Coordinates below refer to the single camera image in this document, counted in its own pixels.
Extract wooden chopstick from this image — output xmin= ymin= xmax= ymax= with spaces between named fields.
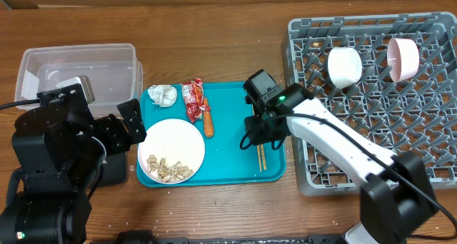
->
xmin=256 ymin=146 xmax=262 ymax=172
xmin=259 ymin=144 xmax=267 ymax=171

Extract white saucer bowl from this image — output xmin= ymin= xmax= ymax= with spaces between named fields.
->
xmin=327 ymin=47 xmax=362 ymax=89

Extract pink white bowl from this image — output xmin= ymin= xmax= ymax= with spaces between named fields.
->
xmin=387 ymin=38 xmax=420 ymax=83

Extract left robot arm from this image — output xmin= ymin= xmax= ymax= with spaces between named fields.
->
xmin=1 ymin=83 xmax=146 ymax=243

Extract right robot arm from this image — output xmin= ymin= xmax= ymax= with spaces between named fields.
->
xmin=240 ymin=70 xmax=438 ymax=243

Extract grey dishwasher rack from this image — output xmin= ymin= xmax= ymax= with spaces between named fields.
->
xmin=281 ymin=12 xmax=456 ymax=189

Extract clear plastic bin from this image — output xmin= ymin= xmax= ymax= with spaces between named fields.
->
xmin=14 ymin=44 xmax=143 ymax=117

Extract crumpled white napkin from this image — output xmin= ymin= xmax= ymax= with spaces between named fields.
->
xmin=147 ymin=85 xmax=178 ymax=108

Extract teal serving tray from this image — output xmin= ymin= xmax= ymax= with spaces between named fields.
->
xmin=136 ymin=82 xmax=286 ymax=188

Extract orange carrot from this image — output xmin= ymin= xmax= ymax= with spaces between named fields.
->
xmin=204 ymin=97 xmax=214 ymax=138

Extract white plate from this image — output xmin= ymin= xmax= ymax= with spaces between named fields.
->
xmin=138 ymin=118 xmax=206 ymax=185

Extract black tray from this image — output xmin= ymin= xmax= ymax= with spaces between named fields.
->
xmin=96 ymin=153 xmax=129 ymax=188

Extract red snack wrapper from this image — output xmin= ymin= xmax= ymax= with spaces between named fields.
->
xmin=181 ymin=78 xmax=211 ymax=123

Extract peanut food scraps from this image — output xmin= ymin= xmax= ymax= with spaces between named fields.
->
xmin=146 ymin=155 xmax=194 ymax=183

